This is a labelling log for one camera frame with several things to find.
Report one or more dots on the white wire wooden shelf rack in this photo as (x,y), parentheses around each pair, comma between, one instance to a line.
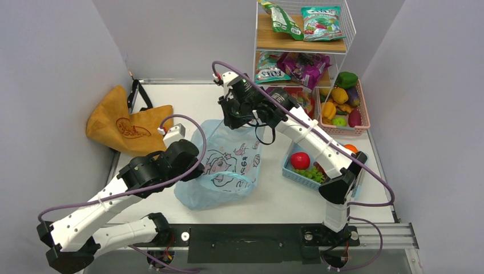
(268,40)

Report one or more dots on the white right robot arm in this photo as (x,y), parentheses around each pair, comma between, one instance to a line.
(287,117)

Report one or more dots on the maroon toy vegetable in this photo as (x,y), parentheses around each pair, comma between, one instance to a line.
(354,118)

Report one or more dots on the green snack bag top left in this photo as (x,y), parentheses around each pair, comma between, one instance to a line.
(282,22)

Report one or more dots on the light blue plastic grocery bag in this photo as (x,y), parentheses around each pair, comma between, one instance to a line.
(231,163)

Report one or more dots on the light blue plastic basket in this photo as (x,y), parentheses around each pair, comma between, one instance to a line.
(287,169)

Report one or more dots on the yellow toy bell pepper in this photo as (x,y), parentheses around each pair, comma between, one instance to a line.
(339,95)

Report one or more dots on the green toy bell pepper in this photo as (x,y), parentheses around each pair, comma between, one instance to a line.
(346,80)

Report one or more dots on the red candy bag bottom shelf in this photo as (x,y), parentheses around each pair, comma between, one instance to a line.
(304,98)

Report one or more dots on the red toy apple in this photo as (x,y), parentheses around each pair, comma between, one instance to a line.
(300,161)

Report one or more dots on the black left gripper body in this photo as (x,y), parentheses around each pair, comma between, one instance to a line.
(194,174)

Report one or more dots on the teal candy bag top right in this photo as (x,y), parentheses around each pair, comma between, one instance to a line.
(321,23)

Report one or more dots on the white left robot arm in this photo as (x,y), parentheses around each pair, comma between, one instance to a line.
(77,239)

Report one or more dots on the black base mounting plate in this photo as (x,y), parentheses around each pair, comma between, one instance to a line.
(254,243)

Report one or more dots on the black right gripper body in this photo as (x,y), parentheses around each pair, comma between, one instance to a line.
(237,113)

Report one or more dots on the purple toy eggplant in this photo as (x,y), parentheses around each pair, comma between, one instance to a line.
(353,97)

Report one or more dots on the orange toy fruit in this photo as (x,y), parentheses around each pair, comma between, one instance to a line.
(352,148)

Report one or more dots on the purple candy bag middle shelf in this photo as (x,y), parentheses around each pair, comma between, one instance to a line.
(305,68)

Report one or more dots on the green toy grapes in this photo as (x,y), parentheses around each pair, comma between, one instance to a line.
(312,174)

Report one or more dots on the small green toy lime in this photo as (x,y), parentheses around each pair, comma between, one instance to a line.
(339,122)

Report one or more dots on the orange cloth tote bag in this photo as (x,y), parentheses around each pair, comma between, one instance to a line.
(111,125)

